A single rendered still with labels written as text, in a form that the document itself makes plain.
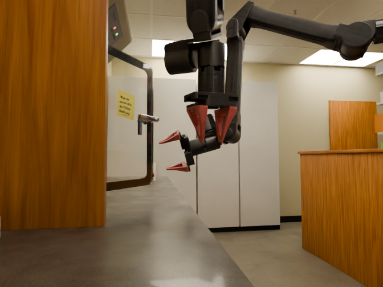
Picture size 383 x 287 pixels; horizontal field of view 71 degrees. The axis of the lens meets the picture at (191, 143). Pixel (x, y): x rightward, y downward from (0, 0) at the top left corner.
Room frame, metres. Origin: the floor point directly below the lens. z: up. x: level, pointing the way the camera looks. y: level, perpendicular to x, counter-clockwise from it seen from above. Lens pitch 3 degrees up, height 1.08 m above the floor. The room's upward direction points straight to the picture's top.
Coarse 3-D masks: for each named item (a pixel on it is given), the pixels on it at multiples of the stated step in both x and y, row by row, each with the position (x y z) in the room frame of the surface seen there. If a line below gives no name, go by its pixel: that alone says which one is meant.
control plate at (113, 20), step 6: (114, 6) 0.68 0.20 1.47; (108, 12) 0.68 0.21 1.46; (114, 12) 0.71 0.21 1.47; (108, 18) 0.71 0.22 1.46; (114, 18) 0.73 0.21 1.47; (108, 24) 0.74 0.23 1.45; (114, 24) 0.76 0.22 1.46; (108, 30) 0.76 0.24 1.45; (114, 30) 0.79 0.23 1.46; (120, 30) 0.82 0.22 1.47; (108, 36) 0.79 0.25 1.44; (114, 36) 0.82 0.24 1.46; (120, 36) 0.85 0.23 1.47; (108, 42) 0.82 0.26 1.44; (114, 42) 0.85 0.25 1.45
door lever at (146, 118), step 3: (138, 114) 0.78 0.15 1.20; (141, 114) 0.78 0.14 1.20; (144, 114) 0.79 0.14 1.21; (138, 117) 0.78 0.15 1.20; (141, 117) 0.78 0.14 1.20; (144, 117) 0.79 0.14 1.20; (147, 117) 0.80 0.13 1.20; (150, 117) 0.81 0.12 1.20; (153, 117) 0.83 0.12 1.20; (156, 117) 0.84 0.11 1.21; (144, 120) 0.86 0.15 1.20; (147, 120) 0.81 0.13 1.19; (150, 120) 0.82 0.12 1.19; (153, 120) 0.83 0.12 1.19; (156, 120) 0.84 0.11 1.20; (144, 123) 0.86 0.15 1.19
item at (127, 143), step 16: (112, 48) 0.74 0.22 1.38; (112, 64) 0.74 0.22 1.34; (128, 64) 0.80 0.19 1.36; (144, 64) 0.87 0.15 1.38; (112, 80) 0.74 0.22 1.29; (128, 80) 0.80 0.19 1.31; (144, 80) 0.87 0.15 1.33; (112, 96) 0.74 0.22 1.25; (144, 96) 0.87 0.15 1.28; (112, 112) 0.74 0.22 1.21; (144, 112) 0.87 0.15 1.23; (112, 128) 0.74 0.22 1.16; (128, 128) 0.80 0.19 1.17; (144, 128) 0.87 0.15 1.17; (112, 144) 0.74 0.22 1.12; (128, 144) 0.80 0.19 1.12; (144, 144) 0.87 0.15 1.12; (112, 160) 0.74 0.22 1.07; (128, 160) 0.80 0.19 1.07; (144, 160) 0.87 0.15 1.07; (112, 176) 0.74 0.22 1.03; (128, 176) 0.80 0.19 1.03; (144, 176) 0.87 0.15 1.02
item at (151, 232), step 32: (128, 192) 1.08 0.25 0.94; (160, 192) 1.08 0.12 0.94; (128, 224) 0.58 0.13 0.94; (160, 224) 0.58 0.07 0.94; (192, 224) 0.57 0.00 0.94; (0, 256) 0.40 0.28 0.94; (32, 256) 0.40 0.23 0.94; (64, 256) 0.40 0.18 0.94; (96, 256) 0.39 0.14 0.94; (128, 256) 0.39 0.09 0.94; (160, 256) 0.39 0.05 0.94; (192, 256) 0.39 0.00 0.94; (224, 256) 0.39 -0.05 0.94
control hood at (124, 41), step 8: (112, 0) 0.66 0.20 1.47; (120, 0) 0.68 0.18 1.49; (120, 8) 0.72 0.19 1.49; (120, 16) 0.75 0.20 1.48; (120, 24) 0.79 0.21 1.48; (128, 24) 0.84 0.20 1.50; (128, 32) 0.88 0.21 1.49; (120, 40) 0.88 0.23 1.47; (128, 40) 0.93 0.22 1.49; (120, 48) 0.93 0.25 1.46
